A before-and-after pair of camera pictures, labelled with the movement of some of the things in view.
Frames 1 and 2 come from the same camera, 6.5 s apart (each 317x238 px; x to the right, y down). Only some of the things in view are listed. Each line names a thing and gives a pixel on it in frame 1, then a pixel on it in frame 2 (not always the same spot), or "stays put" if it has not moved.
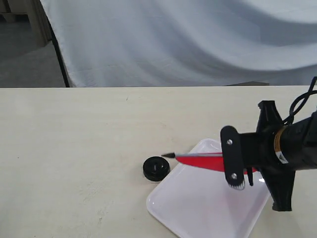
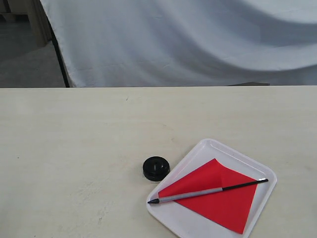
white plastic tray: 192,201 stays put
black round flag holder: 156,168 stays put
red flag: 212,160 → 215,192
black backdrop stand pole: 56,46 stays put
